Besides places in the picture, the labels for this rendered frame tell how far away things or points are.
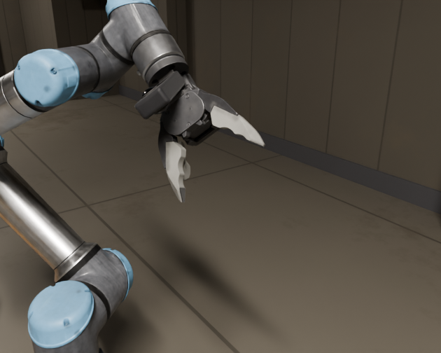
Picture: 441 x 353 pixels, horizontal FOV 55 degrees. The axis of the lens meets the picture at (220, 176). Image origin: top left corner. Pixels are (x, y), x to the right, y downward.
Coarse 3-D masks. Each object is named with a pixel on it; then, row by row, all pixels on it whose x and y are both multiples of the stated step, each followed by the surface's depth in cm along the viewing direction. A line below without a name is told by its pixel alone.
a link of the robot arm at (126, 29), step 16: (112, 0) 68; (128, 0) 67; (144, 0) 68; (112, 16) 69; (128, 16) 67; (144, 16) 67; (112, 32) 68; (128, 32) 67; (144, 32) 66; (160, 32) 66; (128, 48) 68
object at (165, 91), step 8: (176, 72) 64; (168, 80) 59; (176, 80) 62; (184, 80) 65; (152, 88) 56; (160, 88) 55; (168, 88) 57; (176, 88) 60; (144, 96) 56; (152, 96) 55; (160, 96) 55; (168, 96) 56; (136, 104) 56; (144, 104) 56; (152, 104) 56; (160, 104) 55; (168, 104) 57; (144, 112) 56; (152, 112) 56; (160, 112) 57
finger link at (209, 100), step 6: (204, 96) 62; (210, 96) 62; (216, 96) 61; (204, 102) 62; (210, 102) 62; (216, 102) 61; (222, 102) 61; (210, 108) 62; (222, 108) 61; (228, 108) 60; (234, 114) 60
